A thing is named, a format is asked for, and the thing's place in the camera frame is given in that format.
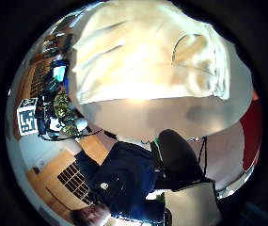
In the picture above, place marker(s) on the red panel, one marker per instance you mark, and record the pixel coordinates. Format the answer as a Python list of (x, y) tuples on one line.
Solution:
[(252, 132)]

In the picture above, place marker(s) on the dark grid grille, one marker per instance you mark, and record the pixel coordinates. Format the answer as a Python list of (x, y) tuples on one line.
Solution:
[(75, 183)]

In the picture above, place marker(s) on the cream cloth garment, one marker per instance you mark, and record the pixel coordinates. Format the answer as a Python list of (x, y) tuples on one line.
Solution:
[(139, 56)]

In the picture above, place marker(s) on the glowing cyan screen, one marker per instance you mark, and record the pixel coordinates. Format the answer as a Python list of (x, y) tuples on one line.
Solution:
[(59, 72)]

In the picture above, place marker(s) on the the person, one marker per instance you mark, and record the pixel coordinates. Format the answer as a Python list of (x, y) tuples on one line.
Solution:
[(124, 179)]

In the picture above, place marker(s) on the white marker cube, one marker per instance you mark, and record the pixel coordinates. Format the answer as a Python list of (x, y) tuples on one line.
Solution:
[(27, 121)]

